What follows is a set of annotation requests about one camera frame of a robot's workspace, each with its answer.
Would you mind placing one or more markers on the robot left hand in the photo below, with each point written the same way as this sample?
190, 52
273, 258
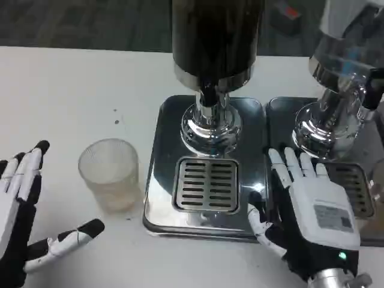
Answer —
12, 210

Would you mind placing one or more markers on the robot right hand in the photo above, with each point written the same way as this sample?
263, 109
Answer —
318, 210

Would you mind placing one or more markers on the robot right arm silver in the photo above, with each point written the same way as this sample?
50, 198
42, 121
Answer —
336, 279

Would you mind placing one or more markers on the steel drip grid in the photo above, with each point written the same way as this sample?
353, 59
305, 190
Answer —
206, 184
354, 186

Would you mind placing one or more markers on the steel drip tray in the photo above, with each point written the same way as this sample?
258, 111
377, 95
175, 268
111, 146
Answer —
162, 168
280, 120

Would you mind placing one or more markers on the clear ribbed glass cup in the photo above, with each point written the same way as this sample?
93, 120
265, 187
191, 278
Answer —
109, 177

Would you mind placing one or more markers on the black dispenser tap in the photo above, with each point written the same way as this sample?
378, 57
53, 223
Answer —
209, 90
373, 90

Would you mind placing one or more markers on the clear tank drink dispenser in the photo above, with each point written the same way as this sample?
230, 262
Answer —
339, 75

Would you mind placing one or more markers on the dark box with red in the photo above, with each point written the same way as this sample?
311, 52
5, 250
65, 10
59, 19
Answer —
288, 15

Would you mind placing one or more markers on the dark tank drink dispenser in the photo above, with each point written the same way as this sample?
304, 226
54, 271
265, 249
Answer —
214, 39

